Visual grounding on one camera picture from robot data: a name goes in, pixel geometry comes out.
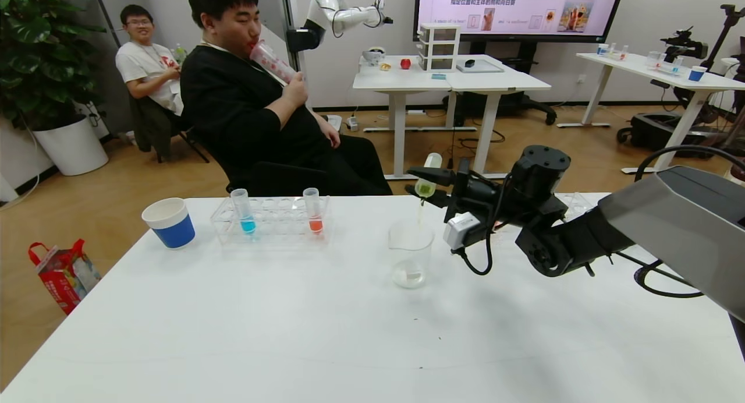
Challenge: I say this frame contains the blue pigment test tube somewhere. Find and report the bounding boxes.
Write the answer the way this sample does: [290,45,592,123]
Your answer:
[230,188,257,236]

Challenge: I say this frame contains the red paper bag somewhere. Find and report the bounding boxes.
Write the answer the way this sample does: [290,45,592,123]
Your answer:
[27,238,102,316]

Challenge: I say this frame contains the plastic drink cup with straw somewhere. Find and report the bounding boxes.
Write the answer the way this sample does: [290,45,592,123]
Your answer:
[249,40,299,84]

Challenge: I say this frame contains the black display stand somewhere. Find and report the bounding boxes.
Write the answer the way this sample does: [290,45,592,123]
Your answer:
[444,41,558,126]

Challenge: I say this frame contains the man in white shirt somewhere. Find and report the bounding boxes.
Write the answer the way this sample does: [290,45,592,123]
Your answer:
[115,4,186,117]

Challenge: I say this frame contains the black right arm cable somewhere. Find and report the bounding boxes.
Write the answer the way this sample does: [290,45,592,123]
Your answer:
[633,145,745,299]

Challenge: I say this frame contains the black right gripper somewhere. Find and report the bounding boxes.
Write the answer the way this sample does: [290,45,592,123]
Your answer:
[404,157,502,215]

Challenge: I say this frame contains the large green potted plant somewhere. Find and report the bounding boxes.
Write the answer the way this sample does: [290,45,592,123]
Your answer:
[0,0,108,133]

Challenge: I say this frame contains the red pigment test tube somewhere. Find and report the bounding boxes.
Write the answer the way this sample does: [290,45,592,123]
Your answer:
[303,187,324,236]

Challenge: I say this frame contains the man in black clothes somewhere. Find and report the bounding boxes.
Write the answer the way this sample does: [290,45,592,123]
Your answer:
[180,0,392,197]

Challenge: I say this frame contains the white plant pot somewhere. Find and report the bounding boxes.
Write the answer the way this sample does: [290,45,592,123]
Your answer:
[32,113,110,177]

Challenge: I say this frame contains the yellow pigment test tube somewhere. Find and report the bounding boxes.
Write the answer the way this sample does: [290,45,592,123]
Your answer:
[414,152,444,201]

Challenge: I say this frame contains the white desk with tablet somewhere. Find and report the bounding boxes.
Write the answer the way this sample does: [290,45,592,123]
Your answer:
[445,55,552,181]

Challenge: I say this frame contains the large wall display screen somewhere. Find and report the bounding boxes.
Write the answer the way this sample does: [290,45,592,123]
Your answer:
[413,0,627,43]

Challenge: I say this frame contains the white desktop drawer unit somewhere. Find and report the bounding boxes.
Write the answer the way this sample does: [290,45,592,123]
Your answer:
[417,23,462,73]

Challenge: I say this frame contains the long white lab desk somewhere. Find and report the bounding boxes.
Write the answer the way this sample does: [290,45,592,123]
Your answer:
[556,52,745,176]

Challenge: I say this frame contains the clear acrylic tube rack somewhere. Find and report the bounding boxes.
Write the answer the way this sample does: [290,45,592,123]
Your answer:
[553,191,599,218]
[210,195,331,246]

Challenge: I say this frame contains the white desk with drawer unit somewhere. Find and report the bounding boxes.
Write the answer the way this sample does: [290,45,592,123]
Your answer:
[353,55,460,181]

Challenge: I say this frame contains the black folding chair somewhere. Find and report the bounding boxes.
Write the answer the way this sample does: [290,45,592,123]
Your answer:
[128,93,211,164]

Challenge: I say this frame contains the clear glass beaker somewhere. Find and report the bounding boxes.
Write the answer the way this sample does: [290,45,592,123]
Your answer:
[388,218,435,289]

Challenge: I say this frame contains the blue white paper cup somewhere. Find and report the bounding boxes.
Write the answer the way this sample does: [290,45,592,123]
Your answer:
[141,197,196,250]

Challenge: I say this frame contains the black right camera cable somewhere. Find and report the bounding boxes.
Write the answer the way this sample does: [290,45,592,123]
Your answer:
[453,225,496,276]

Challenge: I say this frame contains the grey white robot stand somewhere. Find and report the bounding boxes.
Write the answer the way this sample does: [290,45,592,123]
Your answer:
[256,0,345,131]

